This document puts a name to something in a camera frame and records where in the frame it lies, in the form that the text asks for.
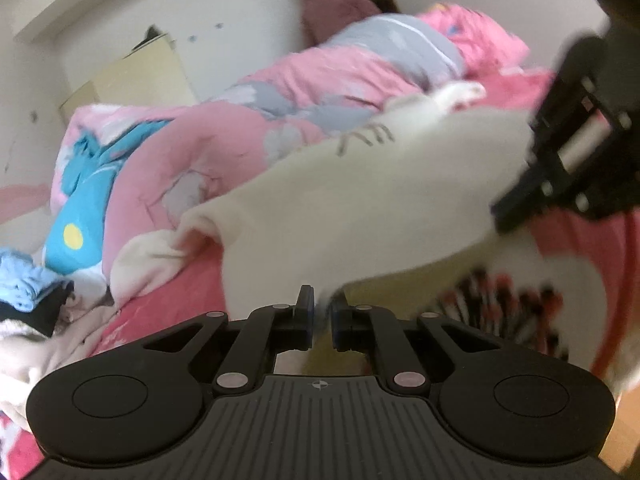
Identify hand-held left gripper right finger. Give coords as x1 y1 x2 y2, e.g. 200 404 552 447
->
330 292 501 396

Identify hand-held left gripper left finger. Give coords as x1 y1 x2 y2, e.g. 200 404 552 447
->
142 285 315 395

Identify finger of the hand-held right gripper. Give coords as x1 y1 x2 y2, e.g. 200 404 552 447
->
491 155 640 235

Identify white fleece sweater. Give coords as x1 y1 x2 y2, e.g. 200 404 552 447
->
110 81 548 376

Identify pink floral fleece blanket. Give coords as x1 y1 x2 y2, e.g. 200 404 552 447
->
0 67 640 476

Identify bright pink printed pillow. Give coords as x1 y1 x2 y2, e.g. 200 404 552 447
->
417 2 531 81

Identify pink grey floral quilt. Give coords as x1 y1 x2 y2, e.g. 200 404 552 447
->
102 12 471 271

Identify beige garment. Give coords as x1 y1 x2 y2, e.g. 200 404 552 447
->
0 305 118 411

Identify blue pillow with yellow dot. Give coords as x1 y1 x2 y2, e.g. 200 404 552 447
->
42 105 176 281

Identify maroon cloth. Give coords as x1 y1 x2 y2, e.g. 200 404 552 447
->
302 0 382 47

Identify black garment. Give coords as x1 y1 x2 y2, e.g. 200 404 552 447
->
0 282 76 338

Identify light blue garment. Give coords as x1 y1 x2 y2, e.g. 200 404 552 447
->
0 247 76 311

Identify beige wardrobe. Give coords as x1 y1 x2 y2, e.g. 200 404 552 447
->
59 32 201 127

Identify pink headboard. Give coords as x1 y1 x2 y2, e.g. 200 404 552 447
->
0 182 52 227

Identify dark bag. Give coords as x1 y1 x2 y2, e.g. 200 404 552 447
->
134 24 170 52

